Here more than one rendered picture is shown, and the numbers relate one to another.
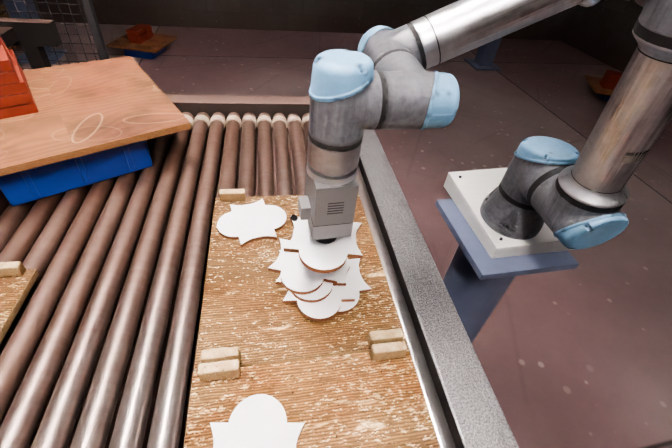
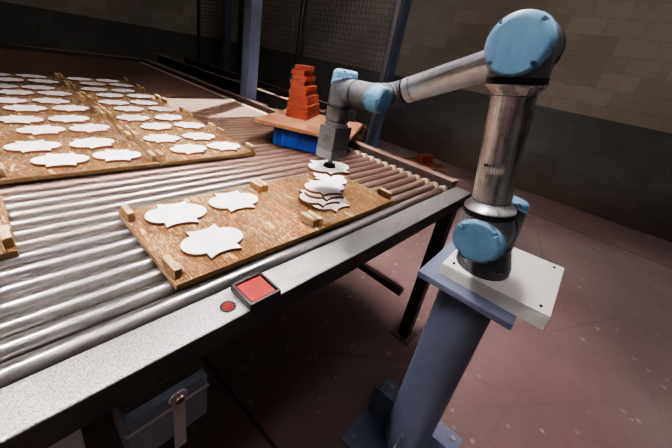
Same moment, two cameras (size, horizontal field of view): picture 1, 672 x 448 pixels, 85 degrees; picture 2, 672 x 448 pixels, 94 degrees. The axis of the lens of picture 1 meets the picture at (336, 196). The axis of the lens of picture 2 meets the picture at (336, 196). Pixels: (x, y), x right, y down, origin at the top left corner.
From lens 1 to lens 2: 0.82 m
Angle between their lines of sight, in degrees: 46
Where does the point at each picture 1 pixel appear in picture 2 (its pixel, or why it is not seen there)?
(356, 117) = (338, 91)
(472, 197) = not seen: hidden behind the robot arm
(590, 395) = not seen: outside the picture
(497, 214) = not seen: hidden behind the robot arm
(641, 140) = (489, 153)
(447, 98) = (373, 91)
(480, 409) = (314, 263)
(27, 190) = (279, 139)
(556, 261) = (491, 309)
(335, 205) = (326, 136)
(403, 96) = (356, 86)
